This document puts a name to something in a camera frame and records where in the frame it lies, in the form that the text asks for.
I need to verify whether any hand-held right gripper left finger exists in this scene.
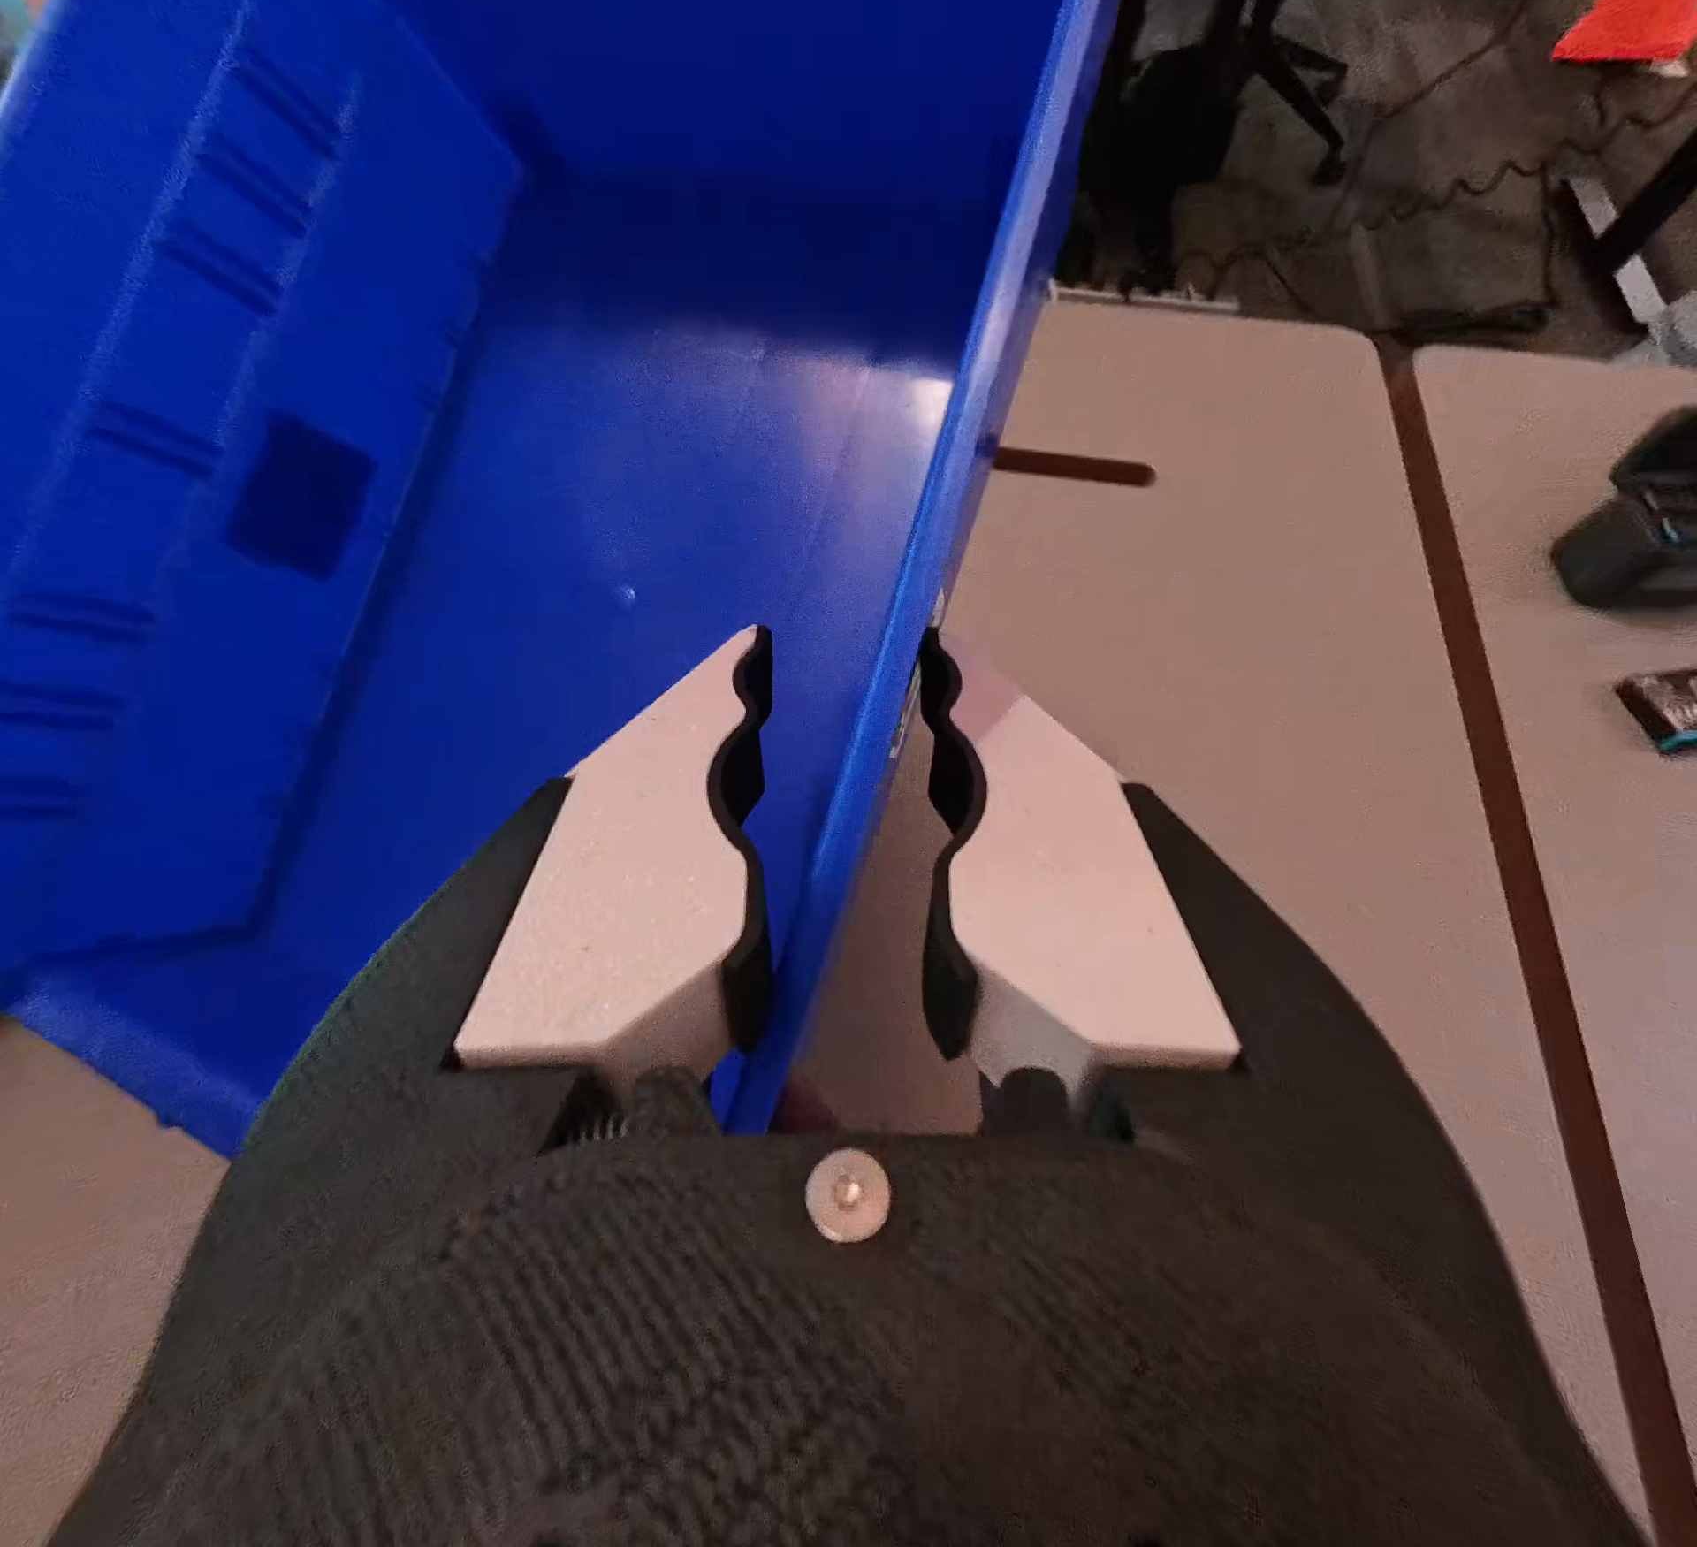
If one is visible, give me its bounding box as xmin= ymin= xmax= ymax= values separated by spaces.
xmin=453 ymin=625 xmax=775 ymax=1074

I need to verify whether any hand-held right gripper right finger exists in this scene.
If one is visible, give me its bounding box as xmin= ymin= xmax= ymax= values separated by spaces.
xmin=918 ymin=627 xmax=1242 ymax=1074

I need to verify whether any blue plastic bin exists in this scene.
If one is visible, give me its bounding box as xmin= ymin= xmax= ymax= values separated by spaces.
xmin=0 ymin=0 xmax=1148 ymax=1156

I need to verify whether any white power strip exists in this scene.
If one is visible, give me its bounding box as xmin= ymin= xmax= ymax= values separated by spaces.
xmin=1052 ymin=274 xmax=1244 ymax=319

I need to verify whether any small dark packet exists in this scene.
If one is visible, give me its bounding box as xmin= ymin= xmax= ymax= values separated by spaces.
xmin=1613 ymin=666 xmax=1697 ymax=761

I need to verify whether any black teal tabletop device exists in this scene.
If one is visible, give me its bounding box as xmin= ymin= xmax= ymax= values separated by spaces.
xmin=1549 ymin=406 xmax=1697 ymax=613

